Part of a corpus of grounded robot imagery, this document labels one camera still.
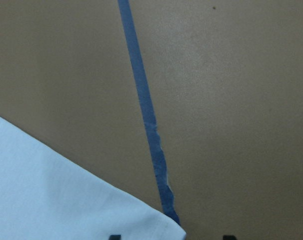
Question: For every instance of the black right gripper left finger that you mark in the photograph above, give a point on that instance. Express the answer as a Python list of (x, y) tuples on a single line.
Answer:
[(115, 237)]

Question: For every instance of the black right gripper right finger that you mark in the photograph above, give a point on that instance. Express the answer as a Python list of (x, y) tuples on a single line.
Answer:
[(229, 237)]

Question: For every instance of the light blue t-shirt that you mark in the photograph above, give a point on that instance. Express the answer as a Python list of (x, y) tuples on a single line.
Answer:
[(45, 196)]

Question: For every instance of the blue tape grid lines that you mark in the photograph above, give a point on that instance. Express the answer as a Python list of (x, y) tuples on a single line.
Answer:
[(159, 164)]

